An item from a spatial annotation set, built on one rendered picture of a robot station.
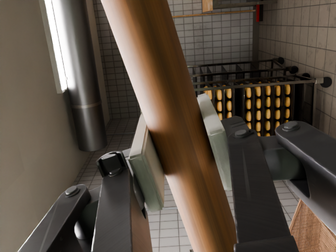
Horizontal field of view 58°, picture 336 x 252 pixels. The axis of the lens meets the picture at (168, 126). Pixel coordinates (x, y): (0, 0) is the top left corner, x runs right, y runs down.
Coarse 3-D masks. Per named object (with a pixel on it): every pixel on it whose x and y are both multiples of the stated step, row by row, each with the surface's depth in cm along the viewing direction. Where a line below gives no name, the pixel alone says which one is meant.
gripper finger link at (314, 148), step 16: (288, 128) 11; (304, 128) 11; (288, 144) 11; (304, 144) 10; (320, 144) 10; (304, 160) 10; (320, 160) 9; (320, 176) 9; (304, 192) 11; (320, 192) 9; (320, 208) 10
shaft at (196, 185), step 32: (128, 0) 13; (160, 0) 14; (128, 32) 14; (160, 32) 14; (128, 64) 15; (160, 64) 14; (160, 96) 15; (192, 96) 15; (160, 128) 15; (192, 128) 15; (160, 160) 17; (192, 160) 16; (192, 192) 16; (224, 192) 18; (192, 224) 17; (224, 224) 17
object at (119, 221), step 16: (96, 160) 13; (112, 160) 13; (112, 176) 13; (128, 176) 12; (112, 192) 11; (128, 192) 11; (112, 208) 10; (128, 208) 10; (144, 208) 13; (96, 224) 10; (112, 224) 9; (128, 224) 9; (144, 224) 12; (96, 240) 9; (112, 240) 9; (128, 240) 8; (144, 240) 10
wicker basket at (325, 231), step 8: (296, 208) 188; (304, 208) 188; (296, 216) 190; (304, 216) 190; (312, 216) 190; (296, 224) 192; (304, 224) 192; (312, 224) 192; (320, 224) 192; (296, 232) 194; (304, 232) 194; (312, 232) 194; (320, 232) 194; (328, 232) 154; (296, 240) 196; (304, 240) 196; (312, 240) 196; (320, 240) 194; (328, 240) 184; (304, 248) 198; (312, 248) 197; (320, 248) 195; (328, 248) 185
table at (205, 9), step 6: (204, 0) 439; (210, 0) 395; (216, 0) 399; (246, 0) 463; (252, 0) 431; (258, 0) 403; (270, 0) 399; (276, 0) 399; (204, 6) 444; (210, 6) 398; (216, 6) 401; (222, 6) 401; (228, 6) 401; (234, 6) 466; (240, 6) 466; (246, 6) 466
